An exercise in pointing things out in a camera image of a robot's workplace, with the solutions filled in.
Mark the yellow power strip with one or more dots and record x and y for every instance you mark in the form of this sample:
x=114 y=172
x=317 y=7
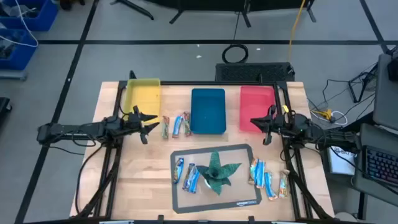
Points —
x=325 y=113

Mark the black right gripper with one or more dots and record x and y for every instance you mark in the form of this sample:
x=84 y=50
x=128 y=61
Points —
x=276 y=124

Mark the white box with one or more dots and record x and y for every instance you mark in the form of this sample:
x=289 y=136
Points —
x=340 y=163

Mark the green snake plant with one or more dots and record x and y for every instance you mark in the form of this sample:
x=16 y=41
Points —
x=216 y=169

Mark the white plant pot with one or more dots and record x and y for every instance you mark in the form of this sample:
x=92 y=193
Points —
x=207 y=184

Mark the yellow plastic bin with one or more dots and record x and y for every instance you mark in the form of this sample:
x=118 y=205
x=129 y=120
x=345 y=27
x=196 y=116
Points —
x=143 y=96

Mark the red plastic bin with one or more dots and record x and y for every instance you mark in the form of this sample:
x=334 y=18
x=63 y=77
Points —
x=255 y=99

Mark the grey keyboard desk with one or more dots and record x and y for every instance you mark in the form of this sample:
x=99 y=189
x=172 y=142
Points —
x=357 y=183

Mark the green red granola bar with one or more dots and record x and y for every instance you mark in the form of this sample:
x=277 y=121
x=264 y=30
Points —
x=187 y=124

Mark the blue plastic bin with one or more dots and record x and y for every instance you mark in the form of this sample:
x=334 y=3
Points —
x=208 y=112

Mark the black perforated case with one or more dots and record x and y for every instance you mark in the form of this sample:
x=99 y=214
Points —
x=255 y=72

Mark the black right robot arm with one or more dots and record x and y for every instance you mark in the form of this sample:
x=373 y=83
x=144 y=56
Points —
x=311 y=130

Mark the black aluminium table frame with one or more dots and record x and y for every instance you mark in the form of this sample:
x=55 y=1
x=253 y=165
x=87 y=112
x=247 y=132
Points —
x=217 y=83

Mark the silicone baking mat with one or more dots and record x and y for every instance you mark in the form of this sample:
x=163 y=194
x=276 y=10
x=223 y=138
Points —
x=236 y=193

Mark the white round object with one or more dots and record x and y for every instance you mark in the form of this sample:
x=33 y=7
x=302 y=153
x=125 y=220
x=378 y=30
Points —
x=345 y=218

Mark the blue storage crate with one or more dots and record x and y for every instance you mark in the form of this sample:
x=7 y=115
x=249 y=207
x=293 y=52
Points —
x=21 y=53
x=46 y=18

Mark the black stand leg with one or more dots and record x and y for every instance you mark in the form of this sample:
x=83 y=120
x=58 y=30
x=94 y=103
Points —
x=136 y=11

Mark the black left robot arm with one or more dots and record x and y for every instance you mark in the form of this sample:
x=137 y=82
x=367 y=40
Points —
x=77 y=129

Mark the black floor object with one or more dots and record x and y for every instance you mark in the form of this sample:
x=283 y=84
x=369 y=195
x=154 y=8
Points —
x=3 y=107

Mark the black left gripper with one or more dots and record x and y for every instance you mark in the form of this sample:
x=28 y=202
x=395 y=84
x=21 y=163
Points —
x=133 y=123

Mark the backlit black keyboard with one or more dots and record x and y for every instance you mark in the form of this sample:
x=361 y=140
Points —
x=382 y=165

